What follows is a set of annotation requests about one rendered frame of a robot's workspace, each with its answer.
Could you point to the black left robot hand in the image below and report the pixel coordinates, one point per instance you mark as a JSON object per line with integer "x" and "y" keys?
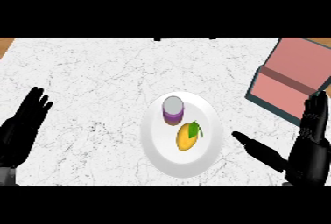
{"x": 20, "y": 128}

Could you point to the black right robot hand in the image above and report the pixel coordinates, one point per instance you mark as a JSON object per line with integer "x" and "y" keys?
{"x": 307, "y": 151}

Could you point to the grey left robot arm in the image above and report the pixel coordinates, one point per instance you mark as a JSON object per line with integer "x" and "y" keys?
{"x": 7, "y": 176}

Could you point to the pink box with teal rim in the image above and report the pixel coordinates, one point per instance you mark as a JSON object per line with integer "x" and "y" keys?
{"x": 292, "y": 76}

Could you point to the yellow lemon with green leaf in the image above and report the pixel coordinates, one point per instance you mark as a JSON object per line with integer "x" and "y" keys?
{"x": 187, "y": 136}

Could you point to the white oval plate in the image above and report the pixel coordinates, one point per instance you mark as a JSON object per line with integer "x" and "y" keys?
{"x": 182, "y": 134}

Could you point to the purple can with grey lid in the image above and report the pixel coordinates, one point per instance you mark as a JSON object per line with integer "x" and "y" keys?
{"x": 173, "y": 110}

